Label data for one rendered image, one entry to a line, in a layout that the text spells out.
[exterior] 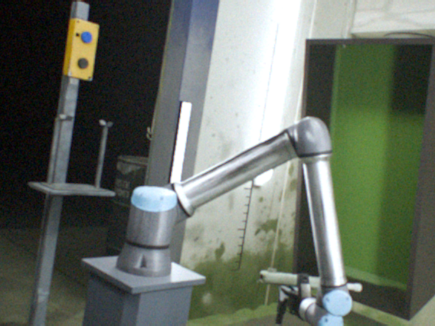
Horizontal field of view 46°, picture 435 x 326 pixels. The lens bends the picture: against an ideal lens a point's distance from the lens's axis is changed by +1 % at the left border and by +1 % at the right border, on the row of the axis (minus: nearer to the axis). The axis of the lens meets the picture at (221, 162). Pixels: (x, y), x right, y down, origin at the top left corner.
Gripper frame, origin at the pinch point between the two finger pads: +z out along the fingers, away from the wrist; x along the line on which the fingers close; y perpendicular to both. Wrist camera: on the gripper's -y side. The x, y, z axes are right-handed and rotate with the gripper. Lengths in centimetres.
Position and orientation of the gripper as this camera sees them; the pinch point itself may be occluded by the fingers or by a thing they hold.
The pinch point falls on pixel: (285, 285)
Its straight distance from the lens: 223.2
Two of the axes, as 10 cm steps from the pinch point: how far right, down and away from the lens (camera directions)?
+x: 9.2, 1.5, 3.7
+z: -3.5, -1.1, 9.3
